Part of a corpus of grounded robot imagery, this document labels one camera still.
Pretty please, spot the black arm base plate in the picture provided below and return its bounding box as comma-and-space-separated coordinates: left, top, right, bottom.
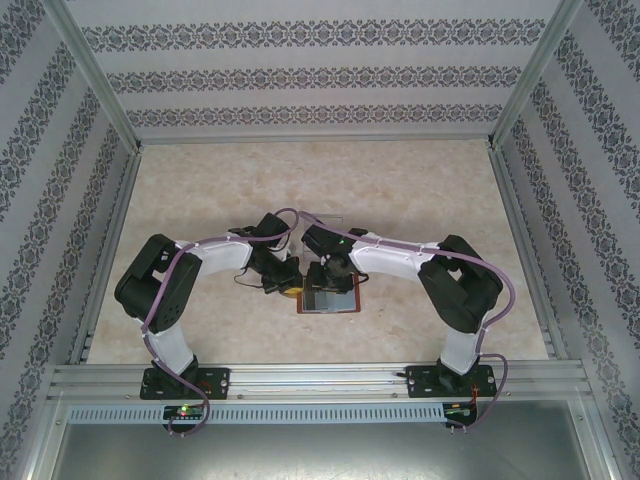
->
405, 363, 499, 399
139, 367, 232, 401

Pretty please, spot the grey metal panel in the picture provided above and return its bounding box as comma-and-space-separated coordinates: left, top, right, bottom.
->
49, 422, 596, 480

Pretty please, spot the clear plastic box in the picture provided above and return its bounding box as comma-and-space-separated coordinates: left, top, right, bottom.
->
287, 212, 346, 261

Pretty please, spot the slotted grey cable duct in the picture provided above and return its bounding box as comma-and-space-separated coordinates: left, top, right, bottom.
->
67, 402, 446, 424

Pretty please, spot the purple cable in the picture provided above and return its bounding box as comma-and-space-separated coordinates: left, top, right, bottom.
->
140, 207, 301, 439
297, 210, 516, 435

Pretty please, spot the aluminium mounting rail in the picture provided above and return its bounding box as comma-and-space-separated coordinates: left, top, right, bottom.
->
47, 359, 594, 401

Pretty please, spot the aluminium side rail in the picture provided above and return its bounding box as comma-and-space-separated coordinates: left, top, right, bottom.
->
67, 147, 144, 366
489, 147, 569, 361

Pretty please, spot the brown leather card holder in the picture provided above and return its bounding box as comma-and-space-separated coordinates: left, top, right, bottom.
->
282, 272, 362, 315

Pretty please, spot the aluminium frame post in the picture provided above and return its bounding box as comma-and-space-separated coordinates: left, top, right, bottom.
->
487, 0, 586, 149
47, 0, 145, 151

